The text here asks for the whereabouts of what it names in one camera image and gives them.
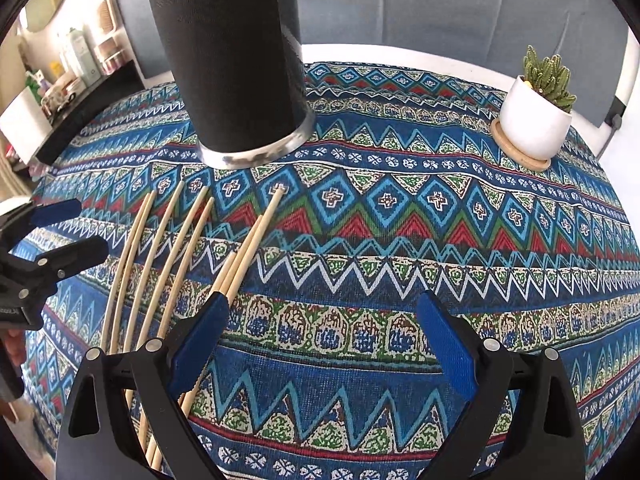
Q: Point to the pink jar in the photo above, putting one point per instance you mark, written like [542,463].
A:
[111,57]

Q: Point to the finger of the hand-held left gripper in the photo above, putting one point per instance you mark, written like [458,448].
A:
[65,260]
[55,212]

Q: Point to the black shelf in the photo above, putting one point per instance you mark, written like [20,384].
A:
[90,105]

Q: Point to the blue-grey backdrop cloth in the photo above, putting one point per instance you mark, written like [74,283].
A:
[425,5]

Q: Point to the cactus in white pot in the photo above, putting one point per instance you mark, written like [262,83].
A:
[532,115]

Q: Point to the pale green bottle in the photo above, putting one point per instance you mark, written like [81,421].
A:
[82,57]

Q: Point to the blue patterned tablecloth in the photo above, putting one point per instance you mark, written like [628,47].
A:
[375,260]

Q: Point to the white box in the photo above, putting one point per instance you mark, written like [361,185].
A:
[22,125]

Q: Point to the round wooden coaster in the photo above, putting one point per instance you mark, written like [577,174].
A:
[520,162]

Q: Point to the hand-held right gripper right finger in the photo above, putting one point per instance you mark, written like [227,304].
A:
[445,345]

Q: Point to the white foam board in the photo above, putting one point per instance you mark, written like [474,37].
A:
[631,75]

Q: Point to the black cylindrical utensil holder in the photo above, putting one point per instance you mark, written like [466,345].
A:
[225,60]

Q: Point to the person's left hand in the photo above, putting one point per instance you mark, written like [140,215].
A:
[11,347]

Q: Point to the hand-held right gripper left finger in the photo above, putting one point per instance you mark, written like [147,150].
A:
[200,340]

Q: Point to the group of wooden chopsticks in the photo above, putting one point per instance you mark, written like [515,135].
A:
[167,250]

